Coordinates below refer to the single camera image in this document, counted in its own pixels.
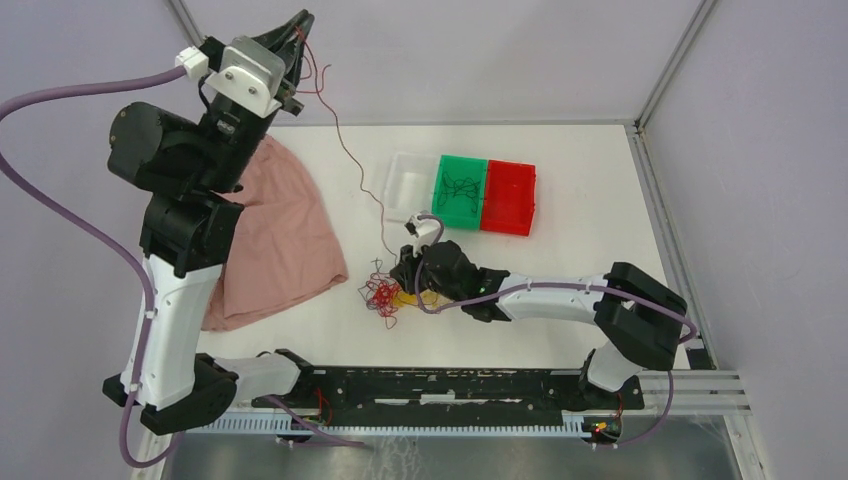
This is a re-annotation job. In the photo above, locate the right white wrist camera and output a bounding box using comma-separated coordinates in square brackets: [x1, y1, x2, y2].
[404, 211, 445, 255]

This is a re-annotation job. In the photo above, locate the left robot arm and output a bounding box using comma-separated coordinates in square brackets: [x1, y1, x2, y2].
[103, 10, 315, 435]

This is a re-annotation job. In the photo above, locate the clear plastic bin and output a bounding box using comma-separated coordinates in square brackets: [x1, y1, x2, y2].
[382, 152, 441, 223]

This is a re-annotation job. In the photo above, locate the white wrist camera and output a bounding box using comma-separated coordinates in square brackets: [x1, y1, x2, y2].
[175, 36, 286, 118]
[404, 211, 445, 255]

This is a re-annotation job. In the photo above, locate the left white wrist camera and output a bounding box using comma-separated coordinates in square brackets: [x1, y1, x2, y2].
[175, 36, 286, 118]

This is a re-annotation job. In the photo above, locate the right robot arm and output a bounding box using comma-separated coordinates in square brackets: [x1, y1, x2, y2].
[389, 241, 696, 408]

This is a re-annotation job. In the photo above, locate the pink cloth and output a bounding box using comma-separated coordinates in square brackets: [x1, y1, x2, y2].
[202, 136, 349, 332]

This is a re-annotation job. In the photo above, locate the white slotted cable duct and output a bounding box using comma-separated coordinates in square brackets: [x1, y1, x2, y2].
[191, 410, 601, 440]

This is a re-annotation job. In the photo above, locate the green plastic bin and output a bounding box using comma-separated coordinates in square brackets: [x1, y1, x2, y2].
[431, 155, 489, 230]

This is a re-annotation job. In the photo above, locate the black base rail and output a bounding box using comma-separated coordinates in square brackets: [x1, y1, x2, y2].
[279, 366, 645, 427]

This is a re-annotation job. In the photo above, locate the dark thin cable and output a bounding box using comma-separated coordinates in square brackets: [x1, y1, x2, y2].
[439, 169, 484, 215]

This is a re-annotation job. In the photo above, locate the yellow thin cable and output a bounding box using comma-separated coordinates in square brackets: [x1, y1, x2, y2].
[392, 288, 458, 311]

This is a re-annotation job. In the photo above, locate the red thin cable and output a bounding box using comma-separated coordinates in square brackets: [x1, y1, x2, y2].
[291, 26, 403, 331]

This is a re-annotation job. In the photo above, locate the red plastic bin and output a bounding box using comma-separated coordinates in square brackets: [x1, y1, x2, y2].
[480, 160, 536, 237]

